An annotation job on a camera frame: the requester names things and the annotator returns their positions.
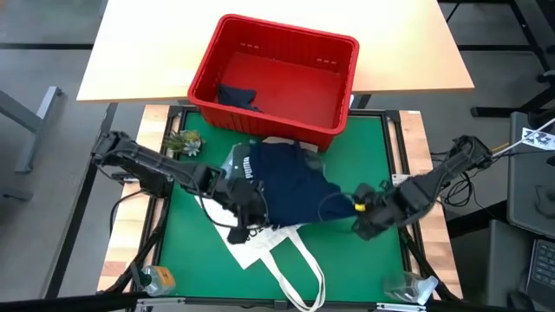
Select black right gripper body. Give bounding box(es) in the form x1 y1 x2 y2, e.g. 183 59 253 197
353 182 402 231

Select grey side desk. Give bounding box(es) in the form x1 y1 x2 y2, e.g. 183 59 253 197
506 111 555 240

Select white label strip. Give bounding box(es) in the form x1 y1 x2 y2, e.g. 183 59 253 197
160 69 197 88

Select light blue denim jeans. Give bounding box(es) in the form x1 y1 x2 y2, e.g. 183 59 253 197
219 145 245 185

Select plastic bottle with orange label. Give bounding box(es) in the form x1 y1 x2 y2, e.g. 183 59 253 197
141 264 178 296

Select cream printed tote bag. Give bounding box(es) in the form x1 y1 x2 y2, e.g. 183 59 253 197
193 194 327 312

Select navy Puma print garment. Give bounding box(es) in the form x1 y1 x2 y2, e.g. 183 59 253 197
225 140 362 229

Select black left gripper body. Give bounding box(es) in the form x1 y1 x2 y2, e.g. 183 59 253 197
219 178 270 231

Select white bracket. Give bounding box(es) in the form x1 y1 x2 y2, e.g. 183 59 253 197
415 276 440 306

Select black keyboard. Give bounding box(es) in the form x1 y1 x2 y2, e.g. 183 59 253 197
526 237 555 296

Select small potted succulent plant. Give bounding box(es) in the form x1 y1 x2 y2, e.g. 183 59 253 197
163 128 205 158

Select printed marker paper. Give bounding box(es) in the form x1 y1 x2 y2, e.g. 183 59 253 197
521 126 555 152

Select clear plastic bottle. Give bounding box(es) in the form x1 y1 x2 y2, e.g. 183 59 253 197
383 271 424 303

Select red plastic laundry bin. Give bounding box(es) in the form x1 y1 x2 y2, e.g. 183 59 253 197
186 13 361 151

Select light wooden desk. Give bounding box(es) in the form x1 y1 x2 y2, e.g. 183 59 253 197
76 0 475 104

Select black aluminium table frame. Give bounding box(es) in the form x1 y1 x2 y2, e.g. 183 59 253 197
103 103 460 312

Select black cable bundle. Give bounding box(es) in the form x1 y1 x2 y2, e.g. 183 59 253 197
441 171 479 208

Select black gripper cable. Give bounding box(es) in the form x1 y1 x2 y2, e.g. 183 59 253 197
197 179 271 230
317 192 361 235

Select grey desk leg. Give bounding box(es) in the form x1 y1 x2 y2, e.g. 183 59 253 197
0 85 64 174

